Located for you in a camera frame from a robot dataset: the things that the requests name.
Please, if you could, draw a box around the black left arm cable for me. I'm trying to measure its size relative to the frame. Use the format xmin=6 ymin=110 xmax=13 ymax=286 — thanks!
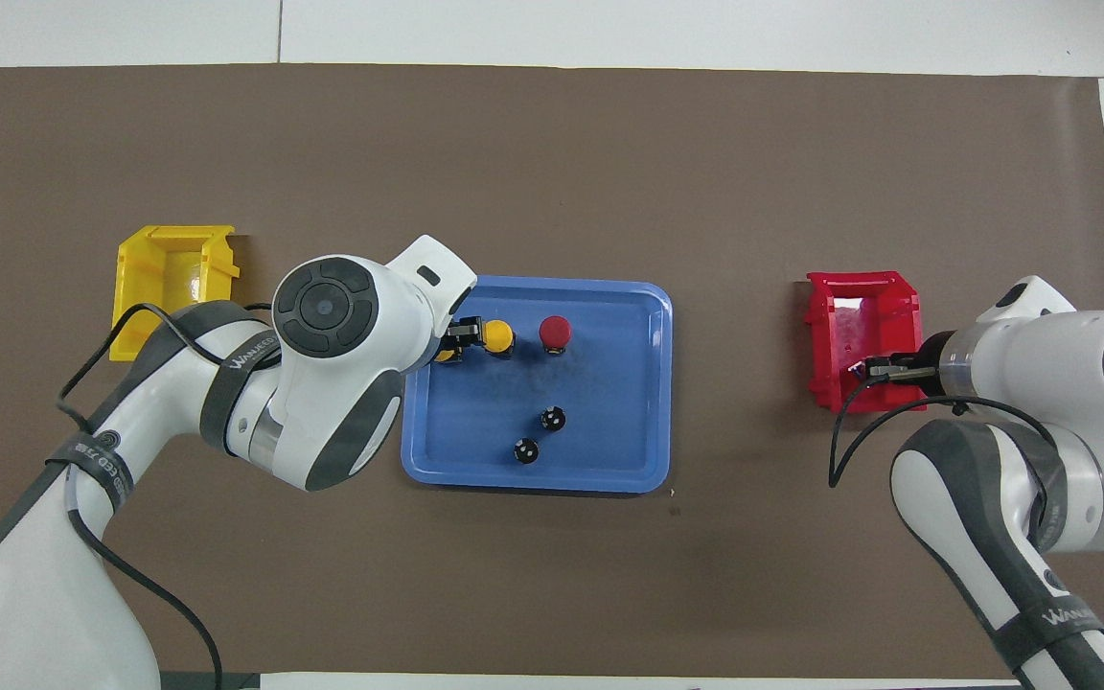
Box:
xmin=56 ymin=302 xmax=280 ymax=690

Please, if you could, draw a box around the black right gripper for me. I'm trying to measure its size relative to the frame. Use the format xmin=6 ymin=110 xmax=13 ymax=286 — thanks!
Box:
xmin=863 ymin=331 xmax=957 ymax=389

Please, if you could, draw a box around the blue plastic tray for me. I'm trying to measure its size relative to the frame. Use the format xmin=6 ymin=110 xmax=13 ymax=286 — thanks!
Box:
xmin=401 ymin=275 xmax=675 ymax=495

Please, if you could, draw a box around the yellow plastic bin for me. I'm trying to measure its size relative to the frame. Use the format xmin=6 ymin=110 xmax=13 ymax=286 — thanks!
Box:
xmin=109 ymin=225 xmax=242 ymax=363

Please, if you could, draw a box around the brown paper mat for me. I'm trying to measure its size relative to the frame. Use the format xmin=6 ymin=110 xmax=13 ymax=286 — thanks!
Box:
xmin=0 ymin=63 xmax=1104 ymax=681

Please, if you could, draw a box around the red plastic bin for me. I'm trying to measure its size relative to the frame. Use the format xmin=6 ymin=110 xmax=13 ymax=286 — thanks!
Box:
xmin=804 ymin=271 xmax=927 ymax=415

